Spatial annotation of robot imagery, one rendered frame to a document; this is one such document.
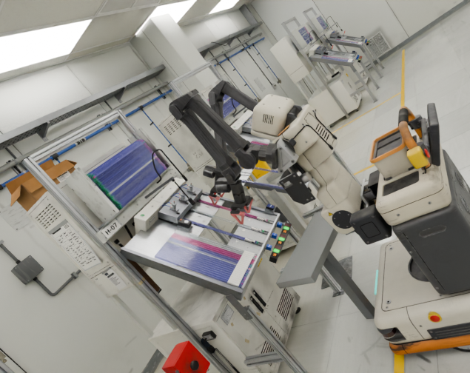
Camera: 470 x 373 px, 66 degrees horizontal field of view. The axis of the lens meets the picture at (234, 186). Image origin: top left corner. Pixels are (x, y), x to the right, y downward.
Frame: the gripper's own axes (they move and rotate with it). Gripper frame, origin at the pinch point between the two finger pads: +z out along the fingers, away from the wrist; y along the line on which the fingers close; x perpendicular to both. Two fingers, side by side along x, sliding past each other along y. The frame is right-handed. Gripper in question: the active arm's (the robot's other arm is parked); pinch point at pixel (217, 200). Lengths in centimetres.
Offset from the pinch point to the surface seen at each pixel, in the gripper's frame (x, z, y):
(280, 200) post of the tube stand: 30, 16, -42
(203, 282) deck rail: 16, 15, 49
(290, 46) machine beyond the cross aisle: -74, 4, -450
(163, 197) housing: -34.5, 7.1, 5.4
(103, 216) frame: -53, 6, 39
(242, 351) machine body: 42, 61, 48
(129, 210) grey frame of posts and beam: -43, 6, 28
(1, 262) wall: -163, 97, 39
